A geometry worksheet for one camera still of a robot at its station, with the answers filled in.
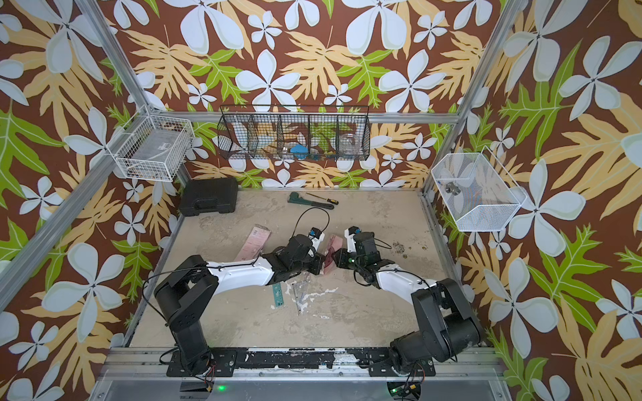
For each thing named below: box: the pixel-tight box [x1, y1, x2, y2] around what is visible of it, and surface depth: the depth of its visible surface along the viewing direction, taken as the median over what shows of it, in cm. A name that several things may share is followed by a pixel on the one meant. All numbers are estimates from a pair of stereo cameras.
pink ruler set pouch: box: [234, 223, 272, 262], surface depth 104 cm
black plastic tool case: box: [179, 177, 239, 217], surface depth 117 cm
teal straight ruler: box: [272, 282, 285, 308], surface depth 90 cm
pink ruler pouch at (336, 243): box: [323, 234, 344, 275], surface depth 94 cm
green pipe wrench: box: [286, 191, 336, 210], surface depth 117 cm
